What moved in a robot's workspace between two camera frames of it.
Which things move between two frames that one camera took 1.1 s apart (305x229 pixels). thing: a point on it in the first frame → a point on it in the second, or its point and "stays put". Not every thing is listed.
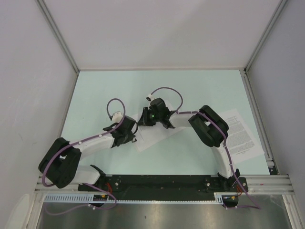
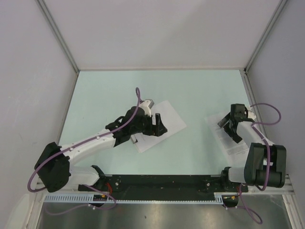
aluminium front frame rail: (272, 184) stays put
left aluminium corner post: (58, 34) stays put
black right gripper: (144, 120) → (235, 137)
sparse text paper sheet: (147, 136) stays put
